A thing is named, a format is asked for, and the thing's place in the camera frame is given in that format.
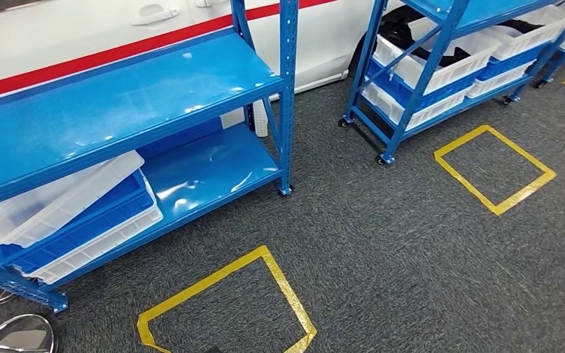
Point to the blue metal shelf rack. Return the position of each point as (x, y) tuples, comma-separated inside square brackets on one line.
[(117, 112), (563, 53)]

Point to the black plastic part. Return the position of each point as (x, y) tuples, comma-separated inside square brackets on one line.
[(521, 27), (448, 56)]

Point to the yellow floor tape square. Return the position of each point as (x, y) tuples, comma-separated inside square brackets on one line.
[(282, 287)]

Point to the white ribbed plastic crate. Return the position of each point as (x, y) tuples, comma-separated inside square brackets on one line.
[(433, 111), (107, 241), (497, 83)]

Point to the black robot left foot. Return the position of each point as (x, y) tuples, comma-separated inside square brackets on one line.
[(213, 349)]

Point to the large white plastic crate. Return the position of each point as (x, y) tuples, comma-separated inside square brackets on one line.
[(453, 68), (526, 41)]

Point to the red barrier belt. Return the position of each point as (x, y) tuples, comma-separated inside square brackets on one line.
[(117, 51)]

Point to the translucent white plastic crate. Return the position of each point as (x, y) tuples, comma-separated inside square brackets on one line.
[(58, 200)]

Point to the white car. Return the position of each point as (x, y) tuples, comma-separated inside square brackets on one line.
[(68, 39)]

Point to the blue metal cart frame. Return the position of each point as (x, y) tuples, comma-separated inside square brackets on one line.
[(409, 107)]

